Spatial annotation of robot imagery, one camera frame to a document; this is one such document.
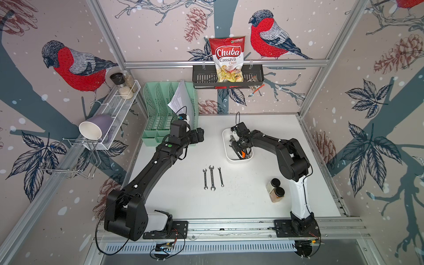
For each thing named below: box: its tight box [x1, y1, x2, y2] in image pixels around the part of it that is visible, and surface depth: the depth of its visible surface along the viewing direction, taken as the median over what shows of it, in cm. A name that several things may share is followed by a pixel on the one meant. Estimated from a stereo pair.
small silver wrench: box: [202, 168, 209, 190], surface depth 92 cm
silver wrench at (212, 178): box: [208, 165, 216, 192], surface depth 92 cm
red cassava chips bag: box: [208, 36, 246, 83], surface depth 84 cm
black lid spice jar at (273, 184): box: [266, 177, 282, 195], surface depth 79 cm
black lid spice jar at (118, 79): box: [109, 72, 134, 100], surface depth 83 cm
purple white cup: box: [78, 114, 115, 141], surface depth 64 cm
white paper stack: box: [167, 79, 195, 131], surface depth 95 cm
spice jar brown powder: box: [269, 186, 286, 203], surface depth 78 cm
